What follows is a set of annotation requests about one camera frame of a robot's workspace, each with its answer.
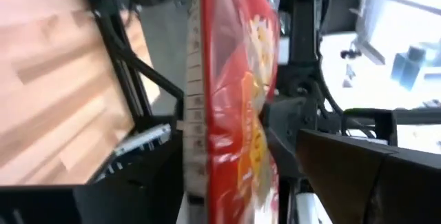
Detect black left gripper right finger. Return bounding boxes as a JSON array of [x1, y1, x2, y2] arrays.
[[296, 129, 441, 224]]

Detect red popcorn bag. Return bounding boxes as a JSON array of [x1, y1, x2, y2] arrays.
[[182, 0, 280, 224]]

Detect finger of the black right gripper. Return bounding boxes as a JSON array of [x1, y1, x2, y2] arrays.
[[258, 95, 313, 181]]

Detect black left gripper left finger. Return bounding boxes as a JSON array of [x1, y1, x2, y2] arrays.
[[0, 129, 185, 224]]

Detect black metal rig frame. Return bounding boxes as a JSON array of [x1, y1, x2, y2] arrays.
[[81, 0, 185, 130]]

